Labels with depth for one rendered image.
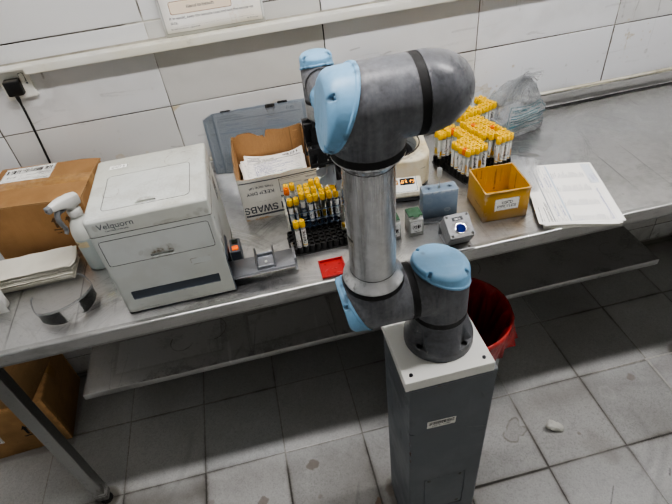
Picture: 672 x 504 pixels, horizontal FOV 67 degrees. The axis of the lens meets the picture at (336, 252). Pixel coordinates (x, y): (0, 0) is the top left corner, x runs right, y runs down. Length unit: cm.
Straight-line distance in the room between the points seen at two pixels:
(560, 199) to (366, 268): 85
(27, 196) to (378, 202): 116
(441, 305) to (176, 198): 63
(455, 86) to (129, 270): 89
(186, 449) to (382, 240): 151
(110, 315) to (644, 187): 155
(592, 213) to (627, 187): 20
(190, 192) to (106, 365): 114
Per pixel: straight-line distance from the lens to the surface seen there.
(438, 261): 99
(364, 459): 201
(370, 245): 85
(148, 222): 122
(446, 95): 71
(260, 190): 152
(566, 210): 157
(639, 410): 229
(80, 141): 187
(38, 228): 170
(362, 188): 77
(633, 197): 171
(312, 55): 118
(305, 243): 140
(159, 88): 175
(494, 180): 160
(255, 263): 136
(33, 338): 150
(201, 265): 129
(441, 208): 148
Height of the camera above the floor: 180
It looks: 41 degrees down
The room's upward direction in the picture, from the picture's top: 7 degrees counter-clockwise
